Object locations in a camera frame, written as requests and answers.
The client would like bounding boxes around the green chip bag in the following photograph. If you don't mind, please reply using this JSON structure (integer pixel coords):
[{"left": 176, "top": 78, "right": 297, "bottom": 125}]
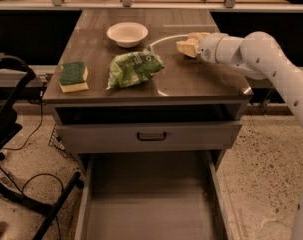
[{"left": 107, "top": 48, "right": 164, "bottom": 90}]

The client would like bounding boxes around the open bottom drawer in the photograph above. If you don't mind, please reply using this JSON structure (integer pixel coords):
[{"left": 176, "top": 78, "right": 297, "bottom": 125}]
[{"left": 75, "top": 151, "right": 234, "bottom": 240}]

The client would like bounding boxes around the grey drawer cabinet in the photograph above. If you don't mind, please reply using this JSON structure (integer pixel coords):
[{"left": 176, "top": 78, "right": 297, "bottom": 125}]
[{"left": 44, "top": 9, "right": 252, "bottom": 168}]

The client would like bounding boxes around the black floor cable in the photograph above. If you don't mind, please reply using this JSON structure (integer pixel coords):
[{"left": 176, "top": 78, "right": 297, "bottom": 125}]
[{"left": 0, "top": 80, "right": 65, "bottom": 240}]

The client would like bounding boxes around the middle drawer with black handle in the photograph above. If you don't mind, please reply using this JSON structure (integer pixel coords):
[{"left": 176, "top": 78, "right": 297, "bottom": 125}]
[{"left": 56, "top": 121, "right": 241, "bottom": 155}]

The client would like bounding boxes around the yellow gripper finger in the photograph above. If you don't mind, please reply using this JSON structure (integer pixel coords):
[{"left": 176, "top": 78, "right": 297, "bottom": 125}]
[
  {"left": 188, "top": 32, "right": 211, "bottom": 40},
  {"left": 176, "top": 38, "right": 199, "bottom": 58}
]

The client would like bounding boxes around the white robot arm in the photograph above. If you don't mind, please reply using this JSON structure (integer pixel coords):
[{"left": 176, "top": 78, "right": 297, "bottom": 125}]
[{"left": 178, "top": 32, "right": 303, "bottom": 240}]

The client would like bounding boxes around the white bowl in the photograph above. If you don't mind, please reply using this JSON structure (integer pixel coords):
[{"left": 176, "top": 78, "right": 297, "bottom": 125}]
[{"left": 107, "top": 22, "right": 148, "bottom": 48}]

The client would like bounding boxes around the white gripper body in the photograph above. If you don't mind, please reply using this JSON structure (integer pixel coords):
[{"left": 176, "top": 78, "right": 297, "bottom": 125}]
[{"left": 199, "top": 33, "right": 227, "bottom": 64}]

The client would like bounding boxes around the black chair frame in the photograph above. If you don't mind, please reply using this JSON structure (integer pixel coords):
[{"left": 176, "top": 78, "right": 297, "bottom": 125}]
[{"left": 0, "top": 53, "right": 84, "bottom": 240}]

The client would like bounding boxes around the green yellow sponge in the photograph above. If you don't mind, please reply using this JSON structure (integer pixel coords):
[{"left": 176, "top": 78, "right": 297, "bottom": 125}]
[{"left": 59, "top": 61, "right": 89, "bottom": 93}]

